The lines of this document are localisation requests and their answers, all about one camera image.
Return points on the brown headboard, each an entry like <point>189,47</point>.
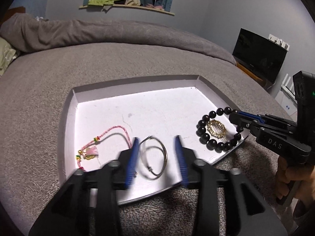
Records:
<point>16,12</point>

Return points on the white shallow box tray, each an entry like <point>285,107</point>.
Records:
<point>147,113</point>

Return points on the pale green pillow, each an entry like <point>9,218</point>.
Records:
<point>6,54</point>

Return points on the wooden television stand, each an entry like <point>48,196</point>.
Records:
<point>251,75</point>

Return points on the beige crumpled cloth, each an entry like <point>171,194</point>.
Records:
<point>133,1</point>

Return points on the white wifi router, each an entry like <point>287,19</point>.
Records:
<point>286,104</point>

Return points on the green crumpled cloth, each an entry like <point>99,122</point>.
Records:
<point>103,0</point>

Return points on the window sill shelf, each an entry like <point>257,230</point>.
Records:
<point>137,7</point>

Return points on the white wall hook rack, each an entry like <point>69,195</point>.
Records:
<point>279,40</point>

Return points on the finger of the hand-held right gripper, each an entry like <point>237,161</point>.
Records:
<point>243,116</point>
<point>247,129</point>

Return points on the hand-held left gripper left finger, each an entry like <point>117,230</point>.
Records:
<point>130,167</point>

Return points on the black flat television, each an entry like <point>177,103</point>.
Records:
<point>260,54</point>

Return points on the grey rolled quilt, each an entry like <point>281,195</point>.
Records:
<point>98,32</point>

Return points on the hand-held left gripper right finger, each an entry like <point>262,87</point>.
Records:
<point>182,167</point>

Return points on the person's right hand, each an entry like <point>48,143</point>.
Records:
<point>283,177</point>

